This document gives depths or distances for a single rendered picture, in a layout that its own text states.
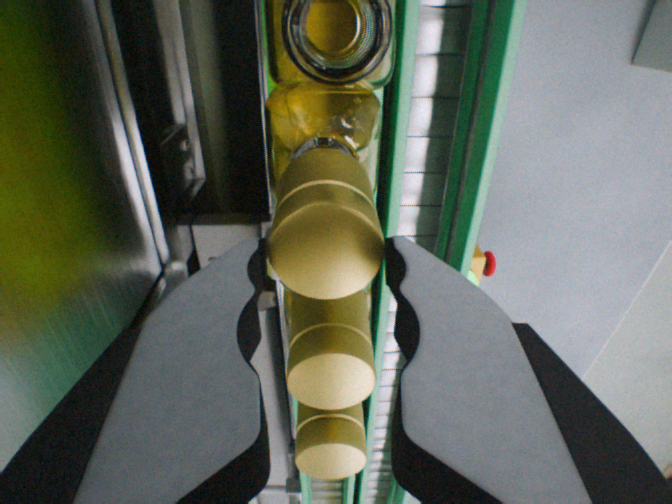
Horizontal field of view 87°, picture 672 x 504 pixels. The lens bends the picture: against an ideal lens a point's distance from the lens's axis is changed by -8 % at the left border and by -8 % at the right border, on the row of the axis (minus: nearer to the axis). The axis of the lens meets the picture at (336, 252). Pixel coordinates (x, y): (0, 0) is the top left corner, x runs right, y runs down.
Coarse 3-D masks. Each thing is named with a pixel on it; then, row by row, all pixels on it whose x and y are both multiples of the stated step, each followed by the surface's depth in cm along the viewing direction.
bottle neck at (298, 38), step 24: (288, 0) 9; (312, 0) 10; (360, 0) 10; (384, 0) 9; (288, 24) 9; (360, 24) 13; (384, 24) 10; (288, 48) 10; (312, 48) 12; (360, 48) 11; (384, 48) 10; (312, 72) 10; (336, 72) 10; (360, 72) 10
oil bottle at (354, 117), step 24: (288, 96) 17; (312, 96) 17; (336, 96) 17; (360, 96) 17; (264, 120) 17; (288, 120) 16; (312, 120) 16; (336, 120) 16; (360, 120) 16; (288, 144) 16; (360, 144) 16
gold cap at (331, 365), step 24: (312, 312) 15; (336, 312) 15; (360, 312) 16; (312, 336) 14; (336, 336) 14; (360, 336) 14; (288, 360) 14; (312, 360) 13; (336, 360) 13; (360, 360) 13; (288, 384) 14; (312, 384) 14; (336, 384) 14; (360, 384) 14; (336, 408) 15
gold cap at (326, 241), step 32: (320, 160) 13; (352, 160) 13; (288, 192) 12; (320, 192) 11; (352, 192) 11; (288, 224) 10; (320, 224) 10; (352, 224) 10; (288, 256) 11; (320, 256) 11; (352, 256) 11; (320, 288) 12; (352, 288) 12
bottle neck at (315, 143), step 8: (304, 144) 16; (312, 144) 15; (320, 144) 15; (328, 144) 15; (336, 144) 16; (344, 144) 16; (296, 152) 16; (304, 152) 15; (344, 152) 15; (352, 152) 16
